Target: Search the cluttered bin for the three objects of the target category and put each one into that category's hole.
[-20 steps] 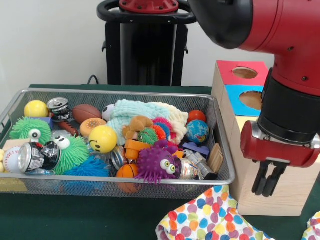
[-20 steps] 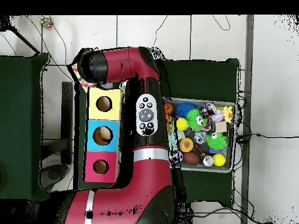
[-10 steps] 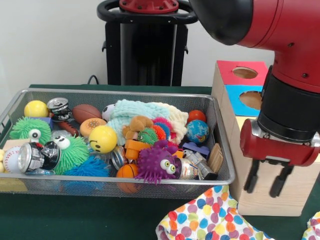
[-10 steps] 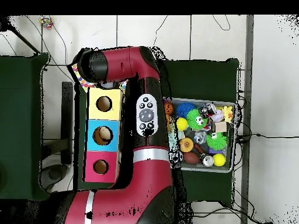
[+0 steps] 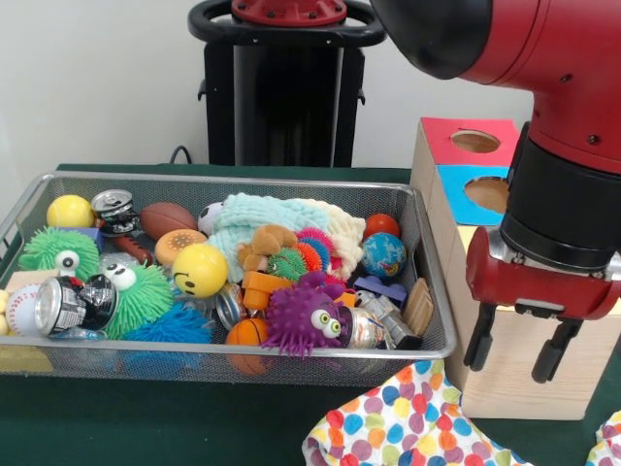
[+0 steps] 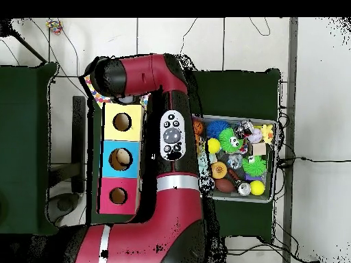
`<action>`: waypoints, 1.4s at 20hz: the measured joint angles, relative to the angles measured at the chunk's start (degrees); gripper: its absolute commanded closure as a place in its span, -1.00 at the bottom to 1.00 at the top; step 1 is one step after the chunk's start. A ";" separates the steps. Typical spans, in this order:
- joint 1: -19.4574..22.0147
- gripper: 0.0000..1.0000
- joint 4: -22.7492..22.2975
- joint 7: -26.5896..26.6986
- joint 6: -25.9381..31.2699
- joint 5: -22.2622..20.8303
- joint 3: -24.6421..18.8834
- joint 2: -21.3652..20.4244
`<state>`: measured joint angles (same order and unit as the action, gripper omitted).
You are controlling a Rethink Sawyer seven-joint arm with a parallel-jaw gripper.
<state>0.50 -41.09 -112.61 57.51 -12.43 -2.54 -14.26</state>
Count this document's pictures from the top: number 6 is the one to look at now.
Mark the green covered side table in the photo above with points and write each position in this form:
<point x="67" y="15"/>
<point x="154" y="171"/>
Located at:
<point x="27" y="137"/>

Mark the shallow clear bin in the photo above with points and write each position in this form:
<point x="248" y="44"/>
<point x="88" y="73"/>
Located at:
<point x="247" y="118"/>

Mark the green spiky ball with eyes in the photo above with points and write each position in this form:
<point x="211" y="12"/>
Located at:
<point x="230" y="139"/>

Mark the small brown football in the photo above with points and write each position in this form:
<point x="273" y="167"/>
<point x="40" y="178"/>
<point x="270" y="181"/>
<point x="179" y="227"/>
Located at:
<point x="225" y="185"/>

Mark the dark green table cloth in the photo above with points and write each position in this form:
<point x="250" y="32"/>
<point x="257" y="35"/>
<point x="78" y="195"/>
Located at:
<point x="236" y="87"/>

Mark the blue spiky ball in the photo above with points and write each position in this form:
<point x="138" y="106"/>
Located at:
<point x="218" y="129"/>

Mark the small colourful toy on floor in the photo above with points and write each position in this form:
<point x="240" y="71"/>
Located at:
<point x="54" y="24"/>

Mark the small orange basketball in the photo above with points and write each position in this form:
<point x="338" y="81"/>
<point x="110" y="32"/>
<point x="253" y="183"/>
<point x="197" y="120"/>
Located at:
<point x="198" y="127"/>

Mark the wooden box with three holes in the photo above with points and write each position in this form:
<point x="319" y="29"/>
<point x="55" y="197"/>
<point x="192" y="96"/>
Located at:
<point x="109" y="142"/>

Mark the yellow ball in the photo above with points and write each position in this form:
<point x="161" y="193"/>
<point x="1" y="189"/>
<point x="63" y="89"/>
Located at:
<point x="214" y="145"/>
<point x="257" y="188"/>

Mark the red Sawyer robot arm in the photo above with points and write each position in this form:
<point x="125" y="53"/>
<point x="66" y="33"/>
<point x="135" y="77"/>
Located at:
<point x="175" y="219"/>

